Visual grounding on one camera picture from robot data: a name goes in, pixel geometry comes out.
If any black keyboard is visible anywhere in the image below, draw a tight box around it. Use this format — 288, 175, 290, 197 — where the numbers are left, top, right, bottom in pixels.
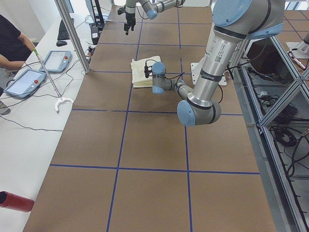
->
57, 20, 70, 41

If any white reacher grabber stick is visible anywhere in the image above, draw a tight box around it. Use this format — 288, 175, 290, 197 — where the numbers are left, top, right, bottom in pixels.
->
33, 48, 74, 114

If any black power adapter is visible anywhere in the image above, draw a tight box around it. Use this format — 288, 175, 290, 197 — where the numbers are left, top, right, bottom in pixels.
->
90, 26, 100, 45

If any seated person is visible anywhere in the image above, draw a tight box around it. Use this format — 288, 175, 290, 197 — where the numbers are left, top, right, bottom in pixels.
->
0, 14, 37, 116

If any red cylinder bottle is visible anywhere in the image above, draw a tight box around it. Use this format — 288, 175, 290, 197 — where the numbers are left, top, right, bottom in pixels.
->
0, 191, 34, 212

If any black computer mouse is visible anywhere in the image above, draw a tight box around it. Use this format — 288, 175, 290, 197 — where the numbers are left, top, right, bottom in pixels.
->
56, 40, 67, 47

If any teach pendant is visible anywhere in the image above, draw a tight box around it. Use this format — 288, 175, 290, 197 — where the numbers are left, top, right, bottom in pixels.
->
43, 50, 72, 73
4, 69, 46, 99

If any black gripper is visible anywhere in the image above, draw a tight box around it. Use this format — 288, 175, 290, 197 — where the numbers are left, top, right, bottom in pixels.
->
124, 13, 136, 35

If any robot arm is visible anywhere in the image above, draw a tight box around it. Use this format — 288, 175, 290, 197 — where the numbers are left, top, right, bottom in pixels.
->
117, 0, 185, 35
152, 0, 285, 126

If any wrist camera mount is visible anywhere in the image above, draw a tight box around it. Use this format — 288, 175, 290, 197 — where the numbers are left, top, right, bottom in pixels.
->
117, 7, 126, 15
144, 61, 152, 78

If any aluminium frame post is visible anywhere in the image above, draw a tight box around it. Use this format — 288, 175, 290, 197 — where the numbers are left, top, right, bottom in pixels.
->
54, 0, 90, 74

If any far teach pendant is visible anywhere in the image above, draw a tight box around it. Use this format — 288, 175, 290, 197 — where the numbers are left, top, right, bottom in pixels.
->
43, 50, 72, 73

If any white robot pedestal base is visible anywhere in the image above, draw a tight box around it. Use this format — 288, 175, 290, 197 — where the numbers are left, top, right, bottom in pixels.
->
196, 0, 251, 86

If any cream long-sleeve cat shirt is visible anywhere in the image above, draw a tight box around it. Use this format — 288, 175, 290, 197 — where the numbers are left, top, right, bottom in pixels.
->
130, 56, 161, 88

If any near teach pendant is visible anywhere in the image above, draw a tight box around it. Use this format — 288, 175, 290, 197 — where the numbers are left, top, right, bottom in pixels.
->
4, 69, 46, 99

